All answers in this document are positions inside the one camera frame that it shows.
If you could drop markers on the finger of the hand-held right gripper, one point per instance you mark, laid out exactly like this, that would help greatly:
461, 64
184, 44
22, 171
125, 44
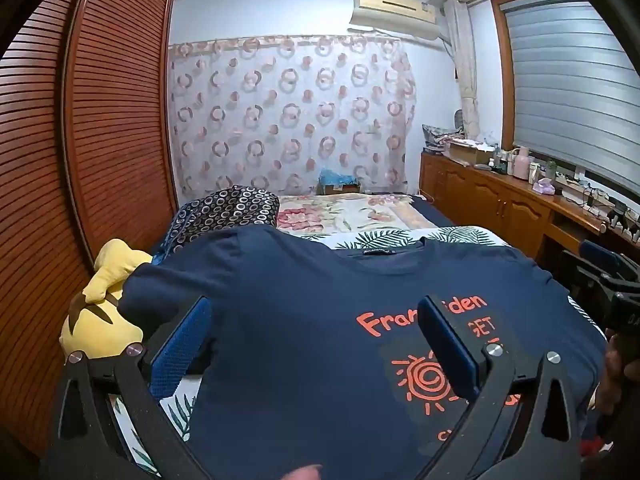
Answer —
600, 255

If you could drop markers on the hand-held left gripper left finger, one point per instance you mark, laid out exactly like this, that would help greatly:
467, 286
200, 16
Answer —
180, 345

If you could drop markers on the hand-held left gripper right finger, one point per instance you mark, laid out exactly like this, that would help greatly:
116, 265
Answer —
450, 350

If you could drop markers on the navy printed t-shirt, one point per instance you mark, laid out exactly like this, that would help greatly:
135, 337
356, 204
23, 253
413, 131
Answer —
300, 335

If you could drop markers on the person's right hand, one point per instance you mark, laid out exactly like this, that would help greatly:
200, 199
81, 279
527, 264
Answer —
611, 370

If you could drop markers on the person's left hand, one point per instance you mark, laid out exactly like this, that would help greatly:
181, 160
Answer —
306, 473

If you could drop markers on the yellow plush toy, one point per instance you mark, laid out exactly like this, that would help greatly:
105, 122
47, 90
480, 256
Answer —
100, 320

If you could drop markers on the purple tissue pack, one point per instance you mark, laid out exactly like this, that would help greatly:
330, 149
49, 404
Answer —
544, 186

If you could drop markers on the palm-leaf print sheet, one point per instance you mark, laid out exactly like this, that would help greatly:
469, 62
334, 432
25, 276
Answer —
450, 235

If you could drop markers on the pink bottle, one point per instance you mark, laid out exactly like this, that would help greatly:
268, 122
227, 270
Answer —
522, 165

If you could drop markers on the wooden sideboard cabinet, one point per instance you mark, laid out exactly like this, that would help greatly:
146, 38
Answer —
490, 200

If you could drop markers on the navy bedsheet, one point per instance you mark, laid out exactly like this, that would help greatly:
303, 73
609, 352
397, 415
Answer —
427, 210

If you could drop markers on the open cardboard box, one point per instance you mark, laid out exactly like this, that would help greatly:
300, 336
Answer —
465, 152

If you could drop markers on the floral blanket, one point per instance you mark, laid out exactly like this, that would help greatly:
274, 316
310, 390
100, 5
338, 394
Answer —
340, 212

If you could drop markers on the grey window blind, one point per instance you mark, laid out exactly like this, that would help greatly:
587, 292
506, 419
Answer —
565, 75

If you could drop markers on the patterned bag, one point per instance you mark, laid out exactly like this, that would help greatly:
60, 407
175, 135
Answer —
437, 135

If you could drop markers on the cream corner curtain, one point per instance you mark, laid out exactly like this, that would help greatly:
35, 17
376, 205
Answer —
465, 85

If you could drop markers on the brown louvered wardrobe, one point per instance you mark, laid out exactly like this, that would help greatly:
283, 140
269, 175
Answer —
110, 110

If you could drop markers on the circle-patterned sheer curtain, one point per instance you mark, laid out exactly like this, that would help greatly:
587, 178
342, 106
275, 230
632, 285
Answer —
290, 110

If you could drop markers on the blue object by wall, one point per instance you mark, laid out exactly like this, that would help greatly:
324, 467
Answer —
337, 180

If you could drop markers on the cream wall air conditioner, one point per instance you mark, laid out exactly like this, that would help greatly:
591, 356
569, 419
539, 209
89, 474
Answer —
390, 10

